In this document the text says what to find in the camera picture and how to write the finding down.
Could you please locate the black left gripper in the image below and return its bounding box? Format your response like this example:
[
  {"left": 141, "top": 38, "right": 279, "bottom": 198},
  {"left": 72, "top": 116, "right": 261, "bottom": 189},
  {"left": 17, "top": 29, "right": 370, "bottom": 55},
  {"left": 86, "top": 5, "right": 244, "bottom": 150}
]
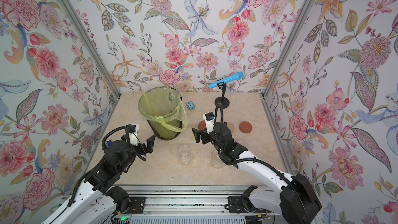
[{"left": 116, "top": 132, "right": 157, "bottom": 173}]

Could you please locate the clear plastic rice jar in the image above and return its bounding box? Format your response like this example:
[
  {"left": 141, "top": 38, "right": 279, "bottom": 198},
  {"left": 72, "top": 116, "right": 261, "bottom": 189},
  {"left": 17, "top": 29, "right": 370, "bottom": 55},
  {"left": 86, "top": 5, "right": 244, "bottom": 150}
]
[{"left": 210, "top": 150, "right": 224, "bottom": 169}]

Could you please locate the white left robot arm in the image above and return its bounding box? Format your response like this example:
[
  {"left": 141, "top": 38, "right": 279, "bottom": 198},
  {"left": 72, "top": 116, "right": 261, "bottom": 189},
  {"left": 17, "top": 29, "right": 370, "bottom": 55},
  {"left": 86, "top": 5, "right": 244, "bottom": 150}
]
[{"left": 44, "top": 124, "right": 156, "bottom": 224}]

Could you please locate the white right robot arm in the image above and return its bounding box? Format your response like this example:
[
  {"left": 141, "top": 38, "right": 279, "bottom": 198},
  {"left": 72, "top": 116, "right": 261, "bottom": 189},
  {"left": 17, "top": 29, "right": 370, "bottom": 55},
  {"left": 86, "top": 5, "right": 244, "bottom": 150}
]
[{"left": 192, "top": 103, "right": 322, "bottom": 224}]

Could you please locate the black mesh waste bin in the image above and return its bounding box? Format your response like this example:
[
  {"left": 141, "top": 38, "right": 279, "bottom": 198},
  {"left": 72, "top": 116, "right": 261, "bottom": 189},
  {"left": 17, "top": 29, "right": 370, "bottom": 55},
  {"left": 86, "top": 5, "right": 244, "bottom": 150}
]
[{"left": 138, "top": 86, "right": 189, "bottom": 141}]

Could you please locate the small blue figurine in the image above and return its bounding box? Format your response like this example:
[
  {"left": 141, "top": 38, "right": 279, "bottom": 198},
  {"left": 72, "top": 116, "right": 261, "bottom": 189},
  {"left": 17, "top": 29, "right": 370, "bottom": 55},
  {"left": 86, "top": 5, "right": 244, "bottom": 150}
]
[{"left": 186, "top": 101, "right": 195, "bottom": 111}]

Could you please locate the green plastic bin liner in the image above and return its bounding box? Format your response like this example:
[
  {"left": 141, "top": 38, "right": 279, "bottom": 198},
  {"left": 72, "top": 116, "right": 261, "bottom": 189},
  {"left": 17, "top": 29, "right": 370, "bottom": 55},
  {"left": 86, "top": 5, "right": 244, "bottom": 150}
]
[{"left": 138, "top": 86, "right": 189, "bottom": 133}]

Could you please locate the small blue box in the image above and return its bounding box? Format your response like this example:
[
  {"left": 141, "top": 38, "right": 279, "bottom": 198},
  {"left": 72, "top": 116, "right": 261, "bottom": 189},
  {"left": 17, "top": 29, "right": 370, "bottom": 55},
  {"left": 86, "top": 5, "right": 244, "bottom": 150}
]
[{"left": 104, "top": 140, "right": 113, "bottom": 149}]

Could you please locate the blue toy microphone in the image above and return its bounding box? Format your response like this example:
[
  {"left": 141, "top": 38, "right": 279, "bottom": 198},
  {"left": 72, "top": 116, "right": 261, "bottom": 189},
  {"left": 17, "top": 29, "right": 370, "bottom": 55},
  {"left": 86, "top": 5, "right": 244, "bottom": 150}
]
[{"left": 208, "top": 72, "right": 244, "bottom": 89}]

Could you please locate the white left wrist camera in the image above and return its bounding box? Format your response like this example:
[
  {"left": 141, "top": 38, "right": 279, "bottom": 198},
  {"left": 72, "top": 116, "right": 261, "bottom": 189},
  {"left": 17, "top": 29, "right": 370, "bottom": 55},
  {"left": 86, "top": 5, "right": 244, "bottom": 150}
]
[{"left": 126, "top": 124, "right": 139, "bottom": 146}]

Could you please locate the aluminium corner post right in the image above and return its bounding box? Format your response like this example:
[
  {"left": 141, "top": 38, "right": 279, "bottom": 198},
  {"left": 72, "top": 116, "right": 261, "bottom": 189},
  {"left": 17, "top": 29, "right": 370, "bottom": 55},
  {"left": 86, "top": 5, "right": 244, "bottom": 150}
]
[{"left": 262, "top": 0, "right": 327, "bottom": 99}]

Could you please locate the aluminium corner post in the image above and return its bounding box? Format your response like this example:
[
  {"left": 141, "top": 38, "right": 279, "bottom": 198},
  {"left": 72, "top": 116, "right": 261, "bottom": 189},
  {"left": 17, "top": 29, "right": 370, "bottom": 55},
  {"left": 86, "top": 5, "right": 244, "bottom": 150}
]
[
  {"left": 59, "top": 0, "right": 121, "bottom": 101},
  {"left": 262, "top": 0, "right": 327, "bottom": 99}
]

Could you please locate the aluminium corner post left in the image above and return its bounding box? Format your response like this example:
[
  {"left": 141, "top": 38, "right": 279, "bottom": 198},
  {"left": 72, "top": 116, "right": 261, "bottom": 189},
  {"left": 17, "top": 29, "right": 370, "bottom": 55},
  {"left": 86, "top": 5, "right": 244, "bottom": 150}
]
[{"left": 59, "top": 0, "right": 121, "bottom": 101}]

